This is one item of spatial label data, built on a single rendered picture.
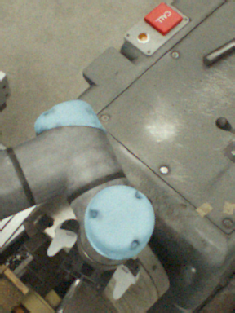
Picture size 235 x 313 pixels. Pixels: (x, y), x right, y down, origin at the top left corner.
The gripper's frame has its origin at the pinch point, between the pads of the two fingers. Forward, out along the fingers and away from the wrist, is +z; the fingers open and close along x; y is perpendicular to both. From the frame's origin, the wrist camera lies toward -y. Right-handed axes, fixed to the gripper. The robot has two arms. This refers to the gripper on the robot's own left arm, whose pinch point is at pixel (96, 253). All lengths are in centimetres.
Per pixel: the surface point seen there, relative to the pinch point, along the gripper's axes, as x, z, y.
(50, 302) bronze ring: -2.1, 25.1, 8.6
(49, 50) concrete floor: -67, 153, -98
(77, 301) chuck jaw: 2.3, 25.0, 5.4
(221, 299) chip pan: 39, 77, -24
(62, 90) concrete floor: -50, 150, -83
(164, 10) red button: -15, 14, -55
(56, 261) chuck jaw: -5.6, 21.3, 1.6
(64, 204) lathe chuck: -10.3, 16.7, -7.8
